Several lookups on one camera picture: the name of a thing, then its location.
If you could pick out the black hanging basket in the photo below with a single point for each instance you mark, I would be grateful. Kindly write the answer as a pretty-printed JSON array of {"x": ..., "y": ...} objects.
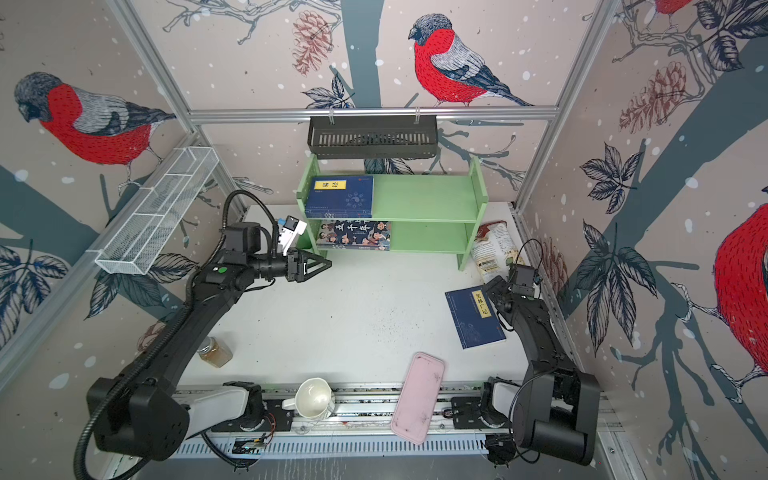
[{"x": 373, "y": 137}]

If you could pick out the white wire mesh basket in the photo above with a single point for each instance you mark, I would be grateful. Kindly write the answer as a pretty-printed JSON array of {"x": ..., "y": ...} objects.
[{"x": 141, "y": 238}]

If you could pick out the pink rectangular tray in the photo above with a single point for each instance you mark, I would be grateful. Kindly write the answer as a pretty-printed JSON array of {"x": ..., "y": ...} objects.
[{"x": 418, "y": 397}]

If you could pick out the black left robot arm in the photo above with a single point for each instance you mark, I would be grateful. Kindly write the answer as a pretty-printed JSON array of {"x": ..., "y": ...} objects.
[{"x": 135, "y": 413}]

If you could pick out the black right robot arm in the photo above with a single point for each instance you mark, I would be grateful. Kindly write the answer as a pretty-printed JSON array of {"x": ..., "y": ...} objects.
[{"x": 555, "y": 410}]

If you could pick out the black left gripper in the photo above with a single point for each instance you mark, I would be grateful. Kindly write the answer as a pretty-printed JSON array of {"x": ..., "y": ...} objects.
[{"x": 297, "y": 265}]

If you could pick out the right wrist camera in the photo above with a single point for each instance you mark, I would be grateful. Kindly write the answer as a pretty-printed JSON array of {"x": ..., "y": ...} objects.
[{"x": 523, "y": 280}]

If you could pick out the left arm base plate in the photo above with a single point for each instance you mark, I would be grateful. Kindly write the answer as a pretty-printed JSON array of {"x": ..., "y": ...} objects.
[{"x": 263, "y": 412}]

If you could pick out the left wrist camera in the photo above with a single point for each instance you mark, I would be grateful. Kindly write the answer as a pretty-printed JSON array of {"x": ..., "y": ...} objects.
[{"x": 291, "y": 229}]

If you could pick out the snack bag red white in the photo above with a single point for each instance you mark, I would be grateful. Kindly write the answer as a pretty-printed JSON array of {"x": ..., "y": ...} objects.
[{"x": 494, "y": 250}]

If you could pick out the small glass jar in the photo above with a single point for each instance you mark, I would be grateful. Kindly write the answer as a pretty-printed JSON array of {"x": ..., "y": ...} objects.
[{"x": 214, "y": 352}]

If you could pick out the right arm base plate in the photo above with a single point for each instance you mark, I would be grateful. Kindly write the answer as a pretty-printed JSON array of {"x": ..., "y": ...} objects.
[{"x": 488, "y": 411}]

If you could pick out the colourful cartoon cover book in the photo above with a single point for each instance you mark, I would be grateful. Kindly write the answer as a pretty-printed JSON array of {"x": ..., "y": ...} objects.
[{"x": 355, "y": 235}]

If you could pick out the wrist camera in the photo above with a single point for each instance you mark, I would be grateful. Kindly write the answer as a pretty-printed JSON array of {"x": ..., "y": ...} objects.
[
  {"x": 523, "y": 280},
  {"x": 291, "y": 229}
]

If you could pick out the white ceramic mug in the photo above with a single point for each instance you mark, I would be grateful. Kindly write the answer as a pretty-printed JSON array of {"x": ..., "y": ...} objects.
[{"x": 314, "y": 400}]

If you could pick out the green wooden shelf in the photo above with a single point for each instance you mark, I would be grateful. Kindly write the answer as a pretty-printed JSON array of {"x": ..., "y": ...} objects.
[{"x": 429, "y": 213}]

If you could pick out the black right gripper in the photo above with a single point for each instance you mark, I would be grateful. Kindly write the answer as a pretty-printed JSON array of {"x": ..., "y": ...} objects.
[{"x": 496, "y": 286}]

